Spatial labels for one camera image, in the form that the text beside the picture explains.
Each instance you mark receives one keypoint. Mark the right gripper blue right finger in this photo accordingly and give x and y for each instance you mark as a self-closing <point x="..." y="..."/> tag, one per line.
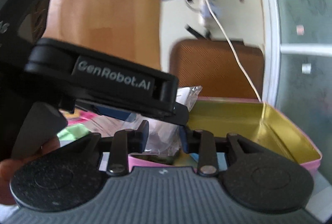
<point x="202" y="143"/>

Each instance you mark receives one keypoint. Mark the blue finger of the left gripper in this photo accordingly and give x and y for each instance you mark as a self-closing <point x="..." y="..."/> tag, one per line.
<point x="177" y="115"/>
<point x="115" y="113"/>

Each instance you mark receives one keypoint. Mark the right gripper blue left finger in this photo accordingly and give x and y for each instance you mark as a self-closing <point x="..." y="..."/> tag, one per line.
<point x="123" y="143"/>

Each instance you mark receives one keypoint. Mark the clear plastic bag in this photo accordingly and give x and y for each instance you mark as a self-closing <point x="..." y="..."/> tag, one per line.
<point x="163" y="137"/>

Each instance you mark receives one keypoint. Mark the person's left hand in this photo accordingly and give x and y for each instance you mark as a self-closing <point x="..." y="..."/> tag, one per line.
<point x="10" y="166"/>

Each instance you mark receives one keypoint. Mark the pink glitter cloth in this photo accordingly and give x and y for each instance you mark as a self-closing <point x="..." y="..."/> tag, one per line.
<point x="78" y="117"/>

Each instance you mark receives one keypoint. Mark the light green cloth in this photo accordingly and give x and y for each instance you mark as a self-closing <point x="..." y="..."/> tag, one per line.
<point x="73" y="132"/>

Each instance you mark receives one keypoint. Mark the pink macaron tin box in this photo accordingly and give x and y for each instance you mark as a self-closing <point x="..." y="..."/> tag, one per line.
<point x="258" y="122"/>

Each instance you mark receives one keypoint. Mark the wood pattern vinyl sheet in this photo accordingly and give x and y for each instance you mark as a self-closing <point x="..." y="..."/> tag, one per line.
<point x="128" y="29"/>

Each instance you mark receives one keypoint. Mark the white power adapter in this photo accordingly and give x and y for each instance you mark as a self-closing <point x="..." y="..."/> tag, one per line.
<point x="205" y="17"/>

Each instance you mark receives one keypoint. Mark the frosted glass door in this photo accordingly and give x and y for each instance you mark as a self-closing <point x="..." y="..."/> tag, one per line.
<point x="298" y="63"/>

